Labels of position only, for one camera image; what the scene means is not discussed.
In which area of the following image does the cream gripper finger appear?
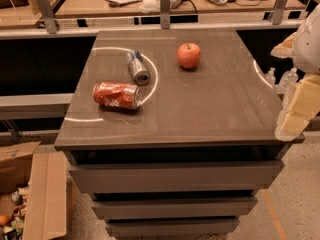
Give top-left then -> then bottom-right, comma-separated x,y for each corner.
279,74 -> 320,136
271,33 -> 296,59

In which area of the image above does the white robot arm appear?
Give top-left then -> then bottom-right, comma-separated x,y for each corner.
271,5 -> 320,141

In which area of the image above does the red apple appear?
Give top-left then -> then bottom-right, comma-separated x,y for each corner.
176,43 -> 201,69

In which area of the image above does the clear plastic bottle right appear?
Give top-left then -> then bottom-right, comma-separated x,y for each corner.
279,67 -> 298,90

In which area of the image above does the clear plastic bottle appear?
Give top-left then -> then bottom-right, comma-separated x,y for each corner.
265,67 -> 276,86
279,67 -> 298,90

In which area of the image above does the clear plastic bottle left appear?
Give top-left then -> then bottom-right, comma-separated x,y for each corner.
265,67 -> 276,86

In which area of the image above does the middle grey drawer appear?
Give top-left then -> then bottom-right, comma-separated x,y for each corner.
92,197 -> 257,220

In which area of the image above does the grey drawer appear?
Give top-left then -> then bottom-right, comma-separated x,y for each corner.
92,197 -> 257,220
106,218 -> 239,238
70,160 -> 283,193

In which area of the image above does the grey drawer cabinet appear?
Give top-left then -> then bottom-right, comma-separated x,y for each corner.
54,28 -> 306,239

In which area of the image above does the silver blue drink can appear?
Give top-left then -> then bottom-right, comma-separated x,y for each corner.
127,50 -> 150,85

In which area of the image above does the top grey drawer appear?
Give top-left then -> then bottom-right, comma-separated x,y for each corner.
70,160 -> 283,193

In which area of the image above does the crushed red soda can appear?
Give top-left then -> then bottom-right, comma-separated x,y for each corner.
93,82 -> 140,110

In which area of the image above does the bottom grey drawer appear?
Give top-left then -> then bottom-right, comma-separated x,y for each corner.
106,218 -> 239,238

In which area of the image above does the cardboard box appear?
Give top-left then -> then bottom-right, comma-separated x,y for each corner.
0,142 -> 67,240

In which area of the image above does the small orange fruit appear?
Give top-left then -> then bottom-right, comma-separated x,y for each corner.
0,215 -> 9,227

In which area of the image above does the right metal post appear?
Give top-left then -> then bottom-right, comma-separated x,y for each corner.
270,0 -> 288,25

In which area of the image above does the metal post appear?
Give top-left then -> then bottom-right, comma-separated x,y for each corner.
270,0 -> 288,25
160,0 -> 170,29
36,0 -> 58,34

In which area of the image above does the middle metal post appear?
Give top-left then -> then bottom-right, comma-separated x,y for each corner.
160,0 -> 170,29

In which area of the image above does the left metal post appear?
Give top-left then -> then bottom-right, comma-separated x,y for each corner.
36,0 -> 58,34

